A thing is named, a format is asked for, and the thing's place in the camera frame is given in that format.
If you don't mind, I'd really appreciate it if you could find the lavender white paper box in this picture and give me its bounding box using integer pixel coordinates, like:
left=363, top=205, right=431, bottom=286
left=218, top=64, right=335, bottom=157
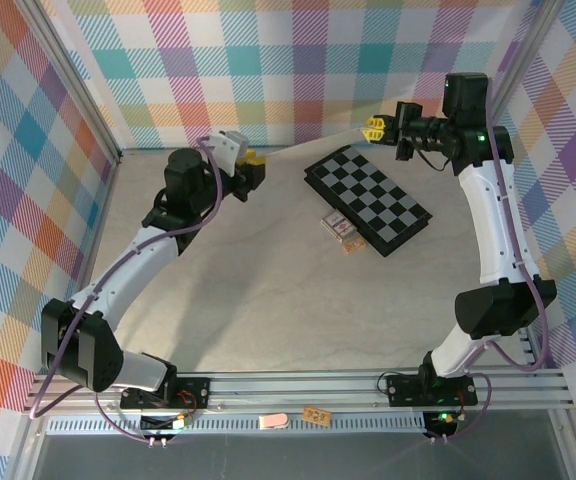
left=260, top=127, right=369, bottom=162

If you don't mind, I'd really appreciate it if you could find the small orange box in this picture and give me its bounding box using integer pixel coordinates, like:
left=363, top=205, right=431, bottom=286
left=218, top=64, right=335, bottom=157
left=341, top=236, right=369, bottom=258

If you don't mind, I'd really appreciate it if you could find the black grey chessboard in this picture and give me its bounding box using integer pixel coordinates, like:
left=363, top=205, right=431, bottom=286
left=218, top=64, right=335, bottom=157
left=302, top=143, right=435, bottom=259

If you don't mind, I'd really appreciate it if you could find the pink white eraser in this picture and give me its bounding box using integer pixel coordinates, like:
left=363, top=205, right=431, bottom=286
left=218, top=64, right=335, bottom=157
left=258, top=411, right=290, bottom=432

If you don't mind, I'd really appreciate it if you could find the small wooden tag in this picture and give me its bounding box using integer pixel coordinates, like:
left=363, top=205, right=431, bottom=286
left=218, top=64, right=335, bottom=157
left=301, top=406, right=331, bottom=428

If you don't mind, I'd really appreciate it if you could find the black board with green light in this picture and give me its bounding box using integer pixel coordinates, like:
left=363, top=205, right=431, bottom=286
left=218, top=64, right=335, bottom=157
left=424, top=410, right=460, bottom=437

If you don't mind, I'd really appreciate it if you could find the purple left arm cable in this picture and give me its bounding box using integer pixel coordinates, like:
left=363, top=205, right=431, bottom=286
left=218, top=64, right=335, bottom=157
left=27, top=135, right=227, bottom=446

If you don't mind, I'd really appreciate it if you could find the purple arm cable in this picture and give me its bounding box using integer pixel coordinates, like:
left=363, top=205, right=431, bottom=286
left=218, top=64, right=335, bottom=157
left=27, top=135, right=227, bottom=446
left=430, top=89, right=552, bottom=445

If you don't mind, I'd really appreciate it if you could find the aluminium frame post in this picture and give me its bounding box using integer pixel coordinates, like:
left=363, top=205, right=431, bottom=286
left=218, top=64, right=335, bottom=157
left=487, top=0, right=565, bottom=132
left=17, top=0, right=122, bottom=164

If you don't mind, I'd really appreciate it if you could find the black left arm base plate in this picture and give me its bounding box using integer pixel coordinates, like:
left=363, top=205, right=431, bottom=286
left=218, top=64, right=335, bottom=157
left=118, top=374, right=212, bottom=413

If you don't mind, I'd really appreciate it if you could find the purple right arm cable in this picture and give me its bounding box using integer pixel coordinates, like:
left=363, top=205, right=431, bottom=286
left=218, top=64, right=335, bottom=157
left=430, top=89, right=552, bottom=445

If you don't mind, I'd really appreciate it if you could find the aluminium frame rail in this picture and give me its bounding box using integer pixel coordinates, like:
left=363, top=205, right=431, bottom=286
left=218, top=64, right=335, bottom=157
left=22, top=367, right=576, bottom=417

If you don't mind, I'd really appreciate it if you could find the slotted grey cable duct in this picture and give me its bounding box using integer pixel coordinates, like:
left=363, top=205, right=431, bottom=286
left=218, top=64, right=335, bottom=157
left=45, top=412, right=427, bottom=437

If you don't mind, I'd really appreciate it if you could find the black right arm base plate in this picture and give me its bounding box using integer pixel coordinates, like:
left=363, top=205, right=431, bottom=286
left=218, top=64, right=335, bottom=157
left=384, top=371, right=480, bottom=408

